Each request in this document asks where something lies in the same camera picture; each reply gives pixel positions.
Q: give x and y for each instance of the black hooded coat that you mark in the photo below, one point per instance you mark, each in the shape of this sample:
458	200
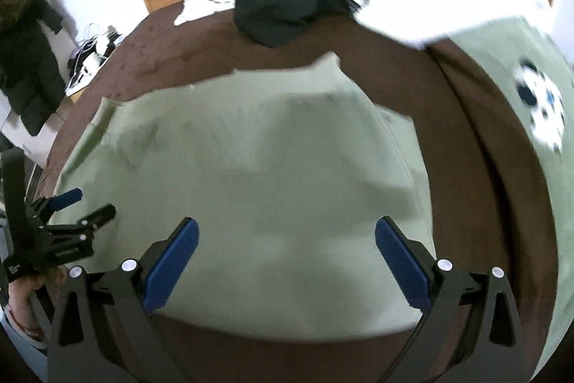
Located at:
27	64

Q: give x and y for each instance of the green panda print blanket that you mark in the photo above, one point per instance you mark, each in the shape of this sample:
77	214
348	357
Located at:
493	64

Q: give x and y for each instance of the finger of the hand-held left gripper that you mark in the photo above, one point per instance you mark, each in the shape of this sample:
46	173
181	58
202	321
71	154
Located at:
67	198
96	217

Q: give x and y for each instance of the person's left hand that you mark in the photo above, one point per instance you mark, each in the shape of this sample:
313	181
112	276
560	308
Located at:
22	293

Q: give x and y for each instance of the green zip jacket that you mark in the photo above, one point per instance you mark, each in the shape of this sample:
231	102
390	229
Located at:
269	208

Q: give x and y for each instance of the brown bed blanket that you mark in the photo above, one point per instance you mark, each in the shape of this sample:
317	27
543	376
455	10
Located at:
471	185

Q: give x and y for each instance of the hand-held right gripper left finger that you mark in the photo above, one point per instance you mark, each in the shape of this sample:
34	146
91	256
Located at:
172	262

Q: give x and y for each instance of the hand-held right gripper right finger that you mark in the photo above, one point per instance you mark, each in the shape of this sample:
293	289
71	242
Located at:
403	262

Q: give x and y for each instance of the white cabinet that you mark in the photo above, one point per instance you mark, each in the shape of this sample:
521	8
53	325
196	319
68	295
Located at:
40	140

